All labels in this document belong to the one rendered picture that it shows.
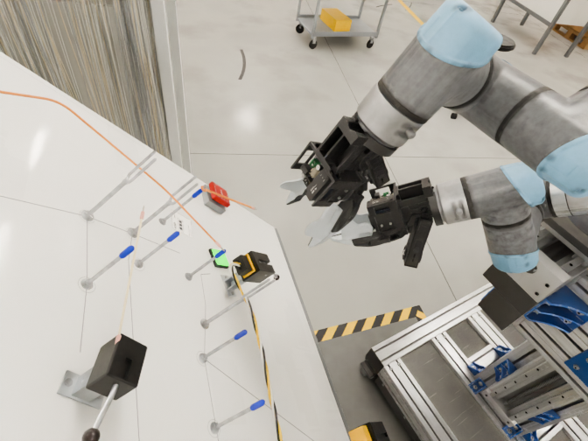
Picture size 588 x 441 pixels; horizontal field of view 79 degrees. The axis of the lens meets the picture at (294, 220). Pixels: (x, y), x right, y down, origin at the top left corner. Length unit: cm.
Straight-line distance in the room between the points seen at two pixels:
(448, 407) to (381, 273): 80
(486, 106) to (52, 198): 55
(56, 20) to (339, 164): 80
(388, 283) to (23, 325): 192
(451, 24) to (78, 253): 49
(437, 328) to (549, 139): 150
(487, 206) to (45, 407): 63
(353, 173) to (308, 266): 162
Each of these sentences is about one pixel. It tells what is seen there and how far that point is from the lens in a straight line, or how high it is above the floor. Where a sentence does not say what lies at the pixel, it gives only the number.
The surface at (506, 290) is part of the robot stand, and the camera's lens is 110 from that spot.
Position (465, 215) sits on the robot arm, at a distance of 66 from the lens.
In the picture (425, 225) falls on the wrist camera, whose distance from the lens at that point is 67.
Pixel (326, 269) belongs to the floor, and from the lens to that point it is 210.
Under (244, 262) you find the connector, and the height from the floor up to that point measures 117.
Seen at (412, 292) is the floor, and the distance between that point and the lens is 220.
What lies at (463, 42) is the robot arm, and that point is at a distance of 42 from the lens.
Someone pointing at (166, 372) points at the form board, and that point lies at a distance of 52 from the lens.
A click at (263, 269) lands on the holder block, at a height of 115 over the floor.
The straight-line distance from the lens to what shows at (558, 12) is 636.
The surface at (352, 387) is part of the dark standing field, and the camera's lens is 184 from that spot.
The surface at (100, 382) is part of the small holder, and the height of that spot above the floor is 133.
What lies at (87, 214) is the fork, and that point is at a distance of 57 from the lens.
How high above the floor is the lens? 169
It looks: 47 degrees down
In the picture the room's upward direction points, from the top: 12 degrees clockwise
